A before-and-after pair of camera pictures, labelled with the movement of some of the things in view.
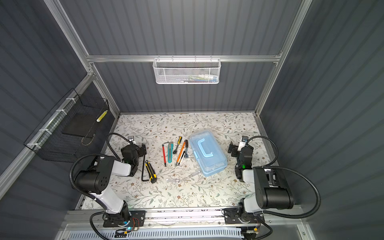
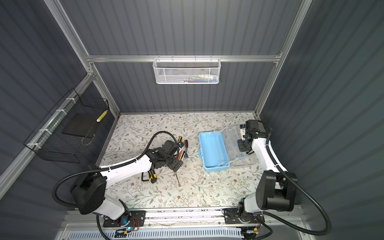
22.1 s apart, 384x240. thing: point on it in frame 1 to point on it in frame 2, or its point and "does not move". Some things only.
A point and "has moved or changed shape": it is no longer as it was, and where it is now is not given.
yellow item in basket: (101, 116) does not move
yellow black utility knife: (152, 176) does not move
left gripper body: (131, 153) to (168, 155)
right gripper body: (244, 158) to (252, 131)
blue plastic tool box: (208, 152) has moved or changed shape
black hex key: (143, 169) does not move
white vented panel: (237, 234) does not move
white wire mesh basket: (186, 71) does not move
